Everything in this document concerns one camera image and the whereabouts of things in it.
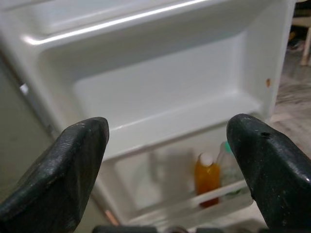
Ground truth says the orange juice bottle white cap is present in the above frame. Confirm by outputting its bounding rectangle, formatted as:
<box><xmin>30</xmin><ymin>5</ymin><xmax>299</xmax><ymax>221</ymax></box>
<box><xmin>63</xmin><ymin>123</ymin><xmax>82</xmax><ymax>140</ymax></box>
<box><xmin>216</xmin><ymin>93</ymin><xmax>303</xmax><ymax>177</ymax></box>
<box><xmin>194</xmin><ymin>152</ymin><xmax>221</xmax><ymax>208</ymax></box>

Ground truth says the clear door shelf rail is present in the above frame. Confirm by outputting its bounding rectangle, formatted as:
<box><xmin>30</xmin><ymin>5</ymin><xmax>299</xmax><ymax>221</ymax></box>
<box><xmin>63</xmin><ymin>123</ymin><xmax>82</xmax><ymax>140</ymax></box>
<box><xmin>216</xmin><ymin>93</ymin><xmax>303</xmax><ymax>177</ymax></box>
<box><xmin>191</xmin><ymin>179</ymin><xmax>255</xmax><ymax>214</ymax></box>

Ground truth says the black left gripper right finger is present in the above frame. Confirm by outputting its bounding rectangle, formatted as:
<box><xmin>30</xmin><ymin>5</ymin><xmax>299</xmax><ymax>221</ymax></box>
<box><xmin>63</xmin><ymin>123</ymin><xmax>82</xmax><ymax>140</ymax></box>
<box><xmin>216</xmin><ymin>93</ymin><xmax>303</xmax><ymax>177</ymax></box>
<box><xmin>226</xmin><ymin>114</ymin><xmax>311</xmax><ymax>233</ymax></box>

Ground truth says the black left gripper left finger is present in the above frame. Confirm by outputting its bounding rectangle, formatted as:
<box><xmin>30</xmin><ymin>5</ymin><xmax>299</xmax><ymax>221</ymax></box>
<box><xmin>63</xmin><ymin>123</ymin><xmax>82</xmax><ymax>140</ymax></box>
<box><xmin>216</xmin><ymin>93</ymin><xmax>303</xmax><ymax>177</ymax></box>
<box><xmin>0</xmin><ymin>117</ymin><xmax>110</xmax><ymax>233</ymax></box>

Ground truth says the clear bottle green cap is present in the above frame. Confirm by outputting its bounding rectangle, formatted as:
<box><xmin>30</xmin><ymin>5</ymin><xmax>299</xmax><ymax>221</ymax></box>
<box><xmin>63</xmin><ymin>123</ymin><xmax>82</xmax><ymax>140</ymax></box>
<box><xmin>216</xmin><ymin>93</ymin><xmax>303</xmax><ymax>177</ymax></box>
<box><xmin>216</xmin><ymin>141</ymin><xmax>248</xmax><ymax>197</ymax></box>

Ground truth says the white fridge door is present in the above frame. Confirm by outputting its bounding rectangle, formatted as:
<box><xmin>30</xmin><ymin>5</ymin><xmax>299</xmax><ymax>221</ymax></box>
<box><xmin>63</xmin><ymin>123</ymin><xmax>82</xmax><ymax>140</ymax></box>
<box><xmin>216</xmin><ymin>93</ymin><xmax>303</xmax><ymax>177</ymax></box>
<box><xmin>0</xmin><ymin>0</ymin><xmax>296</xmax><ymax>233</ymax></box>

